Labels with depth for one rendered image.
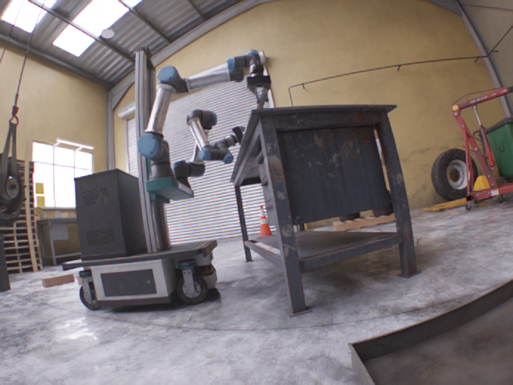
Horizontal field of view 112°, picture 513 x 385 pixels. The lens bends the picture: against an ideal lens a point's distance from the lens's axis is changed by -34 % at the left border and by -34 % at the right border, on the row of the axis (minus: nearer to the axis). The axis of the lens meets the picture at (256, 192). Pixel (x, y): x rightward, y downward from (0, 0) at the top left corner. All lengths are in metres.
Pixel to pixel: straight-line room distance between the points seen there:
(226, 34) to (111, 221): 7.16
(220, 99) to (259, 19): 2.72
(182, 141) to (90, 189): 5.73
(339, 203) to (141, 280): 1.09
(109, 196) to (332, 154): 1.24
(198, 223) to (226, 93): 3.47
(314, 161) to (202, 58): 7.09
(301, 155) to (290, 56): 5.98
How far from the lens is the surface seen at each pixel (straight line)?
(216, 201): 6.53
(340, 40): 7.24
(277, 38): 7.50
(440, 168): 5.55
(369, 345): 0.73
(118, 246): 1.59
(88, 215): 1.70
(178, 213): 7.10
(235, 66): 1.52
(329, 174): 1.22
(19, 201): 2.19
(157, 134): 1.40
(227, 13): 8.55
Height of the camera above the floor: 0.42
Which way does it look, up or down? 6 degrees up
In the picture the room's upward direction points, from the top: 10 degrees counter-clockwise
